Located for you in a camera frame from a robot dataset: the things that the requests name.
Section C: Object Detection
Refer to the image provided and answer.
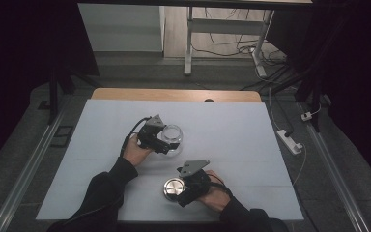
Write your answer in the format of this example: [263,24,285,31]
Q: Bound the person's right hand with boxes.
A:
[197,170,232,213]

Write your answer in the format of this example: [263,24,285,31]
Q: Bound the white power strip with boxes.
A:
[276,129,304,156]

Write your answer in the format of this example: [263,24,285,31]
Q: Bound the person's left hand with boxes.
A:
[123,132,154,167]

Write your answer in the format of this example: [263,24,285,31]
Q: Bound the clear glass jar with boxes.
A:
[159,124,185,158]

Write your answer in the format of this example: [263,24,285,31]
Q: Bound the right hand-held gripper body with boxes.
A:
[177,159,213,198]

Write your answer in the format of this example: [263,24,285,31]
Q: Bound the round silver metal lid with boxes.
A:
[162,177,186,203]

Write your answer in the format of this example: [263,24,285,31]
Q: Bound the wooden table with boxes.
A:
[91,87,263,104]

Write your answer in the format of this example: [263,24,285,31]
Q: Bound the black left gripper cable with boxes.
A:
[61,116,152,226]

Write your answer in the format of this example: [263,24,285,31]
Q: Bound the tangle of black floor cables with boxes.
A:
[191,7,288,67]

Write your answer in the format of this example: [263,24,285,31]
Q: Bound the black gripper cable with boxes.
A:
[61,116,152,226]
[207,173,235,198]

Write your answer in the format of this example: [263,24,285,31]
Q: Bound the dark curtain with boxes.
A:
[266,0,371,194]
[0,0,100,177]

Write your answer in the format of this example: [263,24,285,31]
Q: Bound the white table mat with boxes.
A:
[36,99,305,223]

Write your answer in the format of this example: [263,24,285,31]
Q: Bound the metal floor rail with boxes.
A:
[0,110,68,232]
[299,101,371,232]

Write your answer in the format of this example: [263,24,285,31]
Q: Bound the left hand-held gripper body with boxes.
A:
[136,113,167,150]

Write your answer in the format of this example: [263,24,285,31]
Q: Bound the thin white cable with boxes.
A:
[268,86,323,187]

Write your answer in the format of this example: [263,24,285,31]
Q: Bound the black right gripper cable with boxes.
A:
[207,173,235,198]

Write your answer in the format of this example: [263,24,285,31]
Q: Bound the black metal stand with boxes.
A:
[293,72,324,133]
[38,64,101,126]

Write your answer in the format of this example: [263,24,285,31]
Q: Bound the black floor frames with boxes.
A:
[49,125,75,149]

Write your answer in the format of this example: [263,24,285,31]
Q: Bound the white desk frame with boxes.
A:
[183,6,275,78]

